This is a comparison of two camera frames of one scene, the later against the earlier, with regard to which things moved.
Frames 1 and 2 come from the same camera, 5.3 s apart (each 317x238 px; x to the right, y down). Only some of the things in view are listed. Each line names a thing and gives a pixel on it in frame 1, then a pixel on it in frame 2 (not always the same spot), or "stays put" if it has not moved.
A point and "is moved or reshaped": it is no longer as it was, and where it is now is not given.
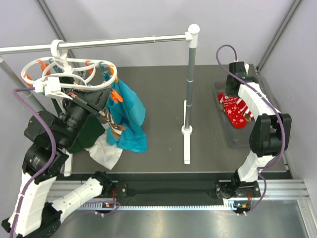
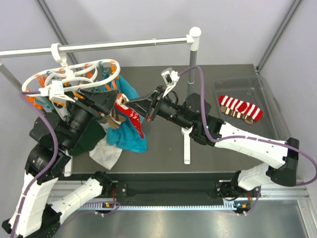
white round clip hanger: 74,73 is moved or reshaped
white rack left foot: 68,168 stays put
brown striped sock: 116,129 to 114,120
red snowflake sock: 233,111 to 133,116
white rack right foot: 186,133 stays put
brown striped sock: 221,100 to 247,119
